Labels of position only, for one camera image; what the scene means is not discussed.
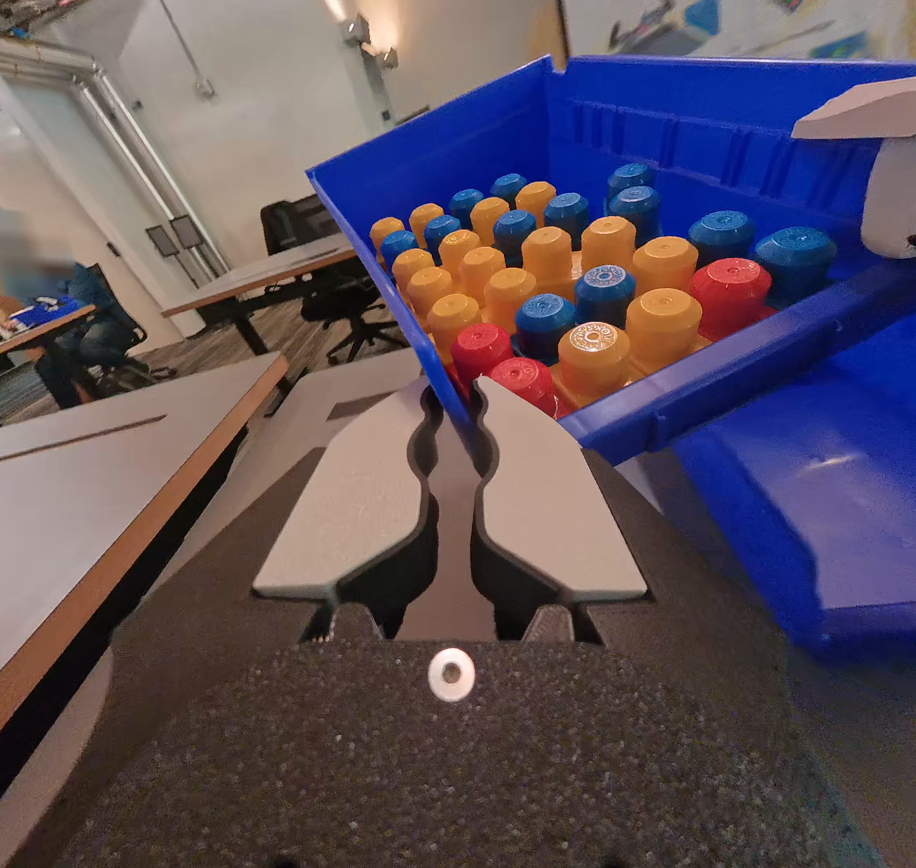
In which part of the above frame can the heap of mega blocks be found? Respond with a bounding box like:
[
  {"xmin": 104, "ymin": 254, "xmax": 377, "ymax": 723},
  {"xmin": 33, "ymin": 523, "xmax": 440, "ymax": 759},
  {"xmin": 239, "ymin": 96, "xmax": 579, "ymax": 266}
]
[{"xmin": 368, "ymin": 162, "xmax": 838, "ymax": 422}]

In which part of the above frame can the black cable flap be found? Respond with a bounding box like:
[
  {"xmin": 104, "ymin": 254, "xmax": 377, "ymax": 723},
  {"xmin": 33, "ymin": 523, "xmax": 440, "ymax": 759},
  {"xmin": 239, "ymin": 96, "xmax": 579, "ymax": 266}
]
[{"xmin": 325, "ymin": 392, "xmax": 391, "ymax": 422}]

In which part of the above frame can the black office chair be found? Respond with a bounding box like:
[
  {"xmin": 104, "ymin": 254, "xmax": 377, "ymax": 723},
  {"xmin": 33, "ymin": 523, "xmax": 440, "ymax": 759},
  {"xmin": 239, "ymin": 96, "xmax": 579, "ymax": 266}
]
[
  {"xmin": 259, "ymin": 196, "xmax": 339, "ymax": 255},
  {"xmin": 301, "ymin": 285, "xmax": 409, "ymax": 364}
]

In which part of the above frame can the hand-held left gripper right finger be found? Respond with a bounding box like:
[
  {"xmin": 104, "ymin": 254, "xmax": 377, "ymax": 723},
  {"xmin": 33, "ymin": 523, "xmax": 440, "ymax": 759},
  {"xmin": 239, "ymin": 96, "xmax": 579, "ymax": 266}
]
[{"xmin": 470, "ymin": 375, "xmax": 650, "ymax": 640}]

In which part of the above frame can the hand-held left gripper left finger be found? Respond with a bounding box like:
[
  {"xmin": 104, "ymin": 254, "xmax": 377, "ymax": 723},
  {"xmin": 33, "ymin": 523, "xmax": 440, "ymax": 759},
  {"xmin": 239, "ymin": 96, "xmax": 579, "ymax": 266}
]
[{"xmin": 252, "ymin": 376, "xmax": 441, "ymax": 640}]

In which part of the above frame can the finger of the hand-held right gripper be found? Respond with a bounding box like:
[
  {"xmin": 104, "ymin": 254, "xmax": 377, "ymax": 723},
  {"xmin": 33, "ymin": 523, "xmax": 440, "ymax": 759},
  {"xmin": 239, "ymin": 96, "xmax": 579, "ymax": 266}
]
[
  {"xmin": 859, "ymin": 138, "xmax": 916, "ymax": 261},
  {"xmin": 791, "ymin": 77, "xmax": 916, "ymax": 141}
]

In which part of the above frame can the small blue bin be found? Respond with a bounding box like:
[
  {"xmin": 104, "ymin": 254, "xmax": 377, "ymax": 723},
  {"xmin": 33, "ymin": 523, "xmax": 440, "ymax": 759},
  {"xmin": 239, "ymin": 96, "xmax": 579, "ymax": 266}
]
[{"xmin": 14, "ymin": 296, "xmax": 80, "ymax": 329}]

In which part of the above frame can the blue plastic bin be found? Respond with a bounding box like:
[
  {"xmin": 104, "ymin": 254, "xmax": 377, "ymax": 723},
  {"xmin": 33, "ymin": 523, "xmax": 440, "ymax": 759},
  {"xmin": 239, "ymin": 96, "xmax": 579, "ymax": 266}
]
[
  {"xmin": 306, "ymin": 54, "xmax": 916, "ymax": 467},
  {"xmin": 615, "ymin": 313, "xmax": 916, "ymax": 665}
]

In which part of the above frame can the brown wooden desk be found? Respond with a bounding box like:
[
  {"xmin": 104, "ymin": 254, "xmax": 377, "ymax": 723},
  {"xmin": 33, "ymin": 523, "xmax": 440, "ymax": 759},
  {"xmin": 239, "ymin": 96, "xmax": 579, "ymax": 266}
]
[
  {"xmin": 161, "ymin": 235, "xmax": 359, "ymax": 354},
  {"xmin": 0, "ymin": 303, "xmax": 97, "ymax": 354}
]

